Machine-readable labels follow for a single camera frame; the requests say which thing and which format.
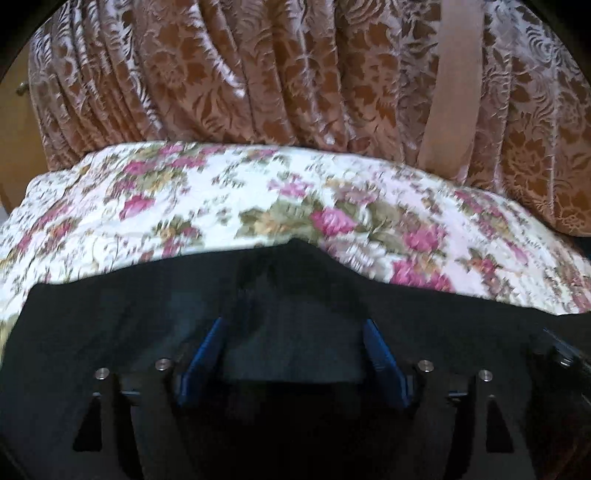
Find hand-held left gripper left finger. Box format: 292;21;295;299
60;318;227;480

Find floral bedsheet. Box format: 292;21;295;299
0;141;591;317

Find wooden cabinet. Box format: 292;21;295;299
0;55;51;217

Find black pants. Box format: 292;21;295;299
0;240;591;480

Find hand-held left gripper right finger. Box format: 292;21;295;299
362;318;527;480

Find plain pink curtain band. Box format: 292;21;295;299
418;0;497;171

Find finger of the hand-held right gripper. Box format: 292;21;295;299
529;327;585;376

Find brown floral curtain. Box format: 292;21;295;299
28;0;591;238

